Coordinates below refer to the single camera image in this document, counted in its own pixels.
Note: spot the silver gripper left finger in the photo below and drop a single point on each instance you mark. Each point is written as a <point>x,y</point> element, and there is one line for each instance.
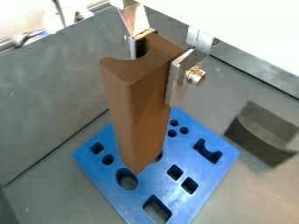
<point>135,24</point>

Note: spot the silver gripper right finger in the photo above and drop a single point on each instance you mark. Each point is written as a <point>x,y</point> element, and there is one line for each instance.
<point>186,67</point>

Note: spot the brown arch block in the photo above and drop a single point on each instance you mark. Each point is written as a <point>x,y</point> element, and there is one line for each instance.
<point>135,84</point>

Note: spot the dark grey foam mat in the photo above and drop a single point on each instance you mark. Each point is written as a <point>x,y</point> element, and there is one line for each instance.
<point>53,93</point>

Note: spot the blue shape-sorting board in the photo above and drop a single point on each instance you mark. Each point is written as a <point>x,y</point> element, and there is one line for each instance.
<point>177,183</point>

